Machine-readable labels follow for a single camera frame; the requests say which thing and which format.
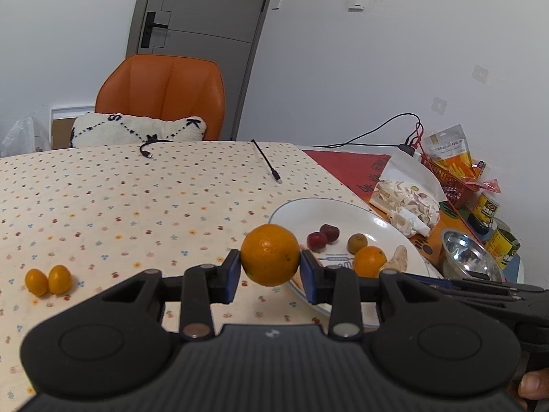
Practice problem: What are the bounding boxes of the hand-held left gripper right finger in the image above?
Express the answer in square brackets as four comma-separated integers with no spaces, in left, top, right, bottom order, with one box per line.
[300,250,451,343]

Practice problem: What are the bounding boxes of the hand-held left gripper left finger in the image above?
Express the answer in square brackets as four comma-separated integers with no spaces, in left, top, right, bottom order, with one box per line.
[90,249,241,344]

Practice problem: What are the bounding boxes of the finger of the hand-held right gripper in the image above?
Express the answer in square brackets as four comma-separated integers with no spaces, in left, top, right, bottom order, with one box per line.
[402,273,548,297]
[448,288,522,310]

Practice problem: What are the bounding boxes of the large orange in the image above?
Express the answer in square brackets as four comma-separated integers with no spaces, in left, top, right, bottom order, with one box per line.
[240,224,301,287]

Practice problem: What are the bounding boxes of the white plate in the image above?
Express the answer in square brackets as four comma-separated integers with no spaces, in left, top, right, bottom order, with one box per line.
[268,197,444,310]

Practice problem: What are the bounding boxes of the peeled pomelo segment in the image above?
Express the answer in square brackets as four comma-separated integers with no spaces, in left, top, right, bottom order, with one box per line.
[379,244,409,273]

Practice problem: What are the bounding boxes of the person's right hand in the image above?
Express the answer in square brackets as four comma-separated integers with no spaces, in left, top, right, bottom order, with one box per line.
[518,369,549,400]

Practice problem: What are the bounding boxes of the steel bowl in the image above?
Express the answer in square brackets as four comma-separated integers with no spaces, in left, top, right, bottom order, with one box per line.
[440,229,506,283]

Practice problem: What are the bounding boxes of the yellow can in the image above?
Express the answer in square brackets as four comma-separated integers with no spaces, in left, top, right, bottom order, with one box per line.
[484,218,522,269]
[467,192,502,234]

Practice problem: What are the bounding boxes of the small orange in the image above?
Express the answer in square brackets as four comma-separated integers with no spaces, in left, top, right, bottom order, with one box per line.
[352,245,388,278]

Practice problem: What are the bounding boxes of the red foil packet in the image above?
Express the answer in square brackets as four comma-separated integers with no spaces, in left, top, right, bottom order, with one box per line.
[467,178,502,194]

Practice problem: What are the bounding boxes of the red plastic basket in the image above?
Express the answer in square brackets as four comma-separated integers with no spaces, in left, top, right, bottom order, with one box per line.
[418,154,485,209]

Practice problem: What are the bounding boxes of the clear bag of nougat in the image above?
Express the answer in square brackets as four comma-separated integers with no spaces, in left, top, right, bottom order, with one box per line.
[370,179,442,238]

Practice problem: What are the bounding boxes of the red mat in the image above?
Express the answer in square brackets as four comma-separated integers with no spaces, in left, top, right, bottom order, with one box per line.
[302,149,393,207]

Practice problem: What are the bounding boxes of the white paper bag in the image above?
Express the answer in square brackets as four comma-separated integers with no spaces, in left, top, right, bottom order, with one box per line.
[379,150,447,202]

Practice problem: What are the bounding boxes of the orange snack bag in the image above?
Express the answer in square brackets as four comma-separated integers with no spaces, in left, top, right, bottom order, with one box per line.
[422,124,477,179]

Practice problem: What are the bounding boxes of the dotted tablecloth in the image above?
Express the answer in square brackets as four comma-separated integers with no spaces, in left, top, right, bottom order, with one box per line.
[0,141,442,412]

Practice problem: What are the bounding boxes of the small kumquat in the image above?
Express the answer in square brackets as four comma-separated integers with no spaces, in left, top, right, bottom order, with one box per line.
[24,268,49,297]
[48,265,73,295]

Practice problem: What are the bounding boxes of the white patterned pillow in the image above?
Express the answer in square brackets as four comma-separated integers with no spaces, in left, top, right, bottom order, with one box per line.
[70,112,208,147]

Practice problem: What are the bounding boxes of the orange chair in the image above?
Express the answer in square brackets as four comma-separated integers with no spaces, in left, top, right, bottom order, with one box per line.
[94,54,226,141]

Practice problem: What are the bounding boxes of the white framed cardboard panel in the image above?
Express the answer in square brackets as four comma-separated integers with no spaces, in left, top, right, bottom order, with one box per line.
[49,105,96,151]

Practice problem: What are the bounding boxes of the clear plastic bag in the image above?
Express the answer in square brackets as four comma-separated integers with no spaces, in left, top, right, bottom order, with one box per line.
[0,114,52,158]

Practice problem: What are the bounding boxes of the grey door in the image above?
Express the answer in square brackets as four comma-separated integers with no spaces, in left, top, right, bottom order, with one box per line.
[126,0,281,141]

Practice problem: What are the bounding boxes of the long black cable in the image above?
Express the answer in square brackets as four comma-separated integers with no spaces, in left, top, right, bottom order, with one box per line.
[251,139,282,182]

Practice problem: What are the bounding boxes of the short black cable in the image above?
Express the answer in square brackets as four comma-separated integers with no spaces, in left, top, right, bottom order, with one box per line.
[139,138,174,159]

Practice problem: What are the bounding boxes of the red wires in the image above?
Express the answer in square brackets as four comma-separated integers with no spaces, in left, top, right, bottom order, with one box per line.
[407,122,425,152]

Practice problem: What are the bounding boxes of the black power cable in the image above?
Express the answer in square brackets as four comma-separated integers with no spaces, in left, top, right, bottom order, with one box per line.
[312,113,423,149]

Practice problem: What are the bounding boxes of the black door handle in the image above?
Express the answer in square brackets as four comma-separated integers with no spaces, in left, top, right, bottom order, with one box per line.
[141,11,169,48]

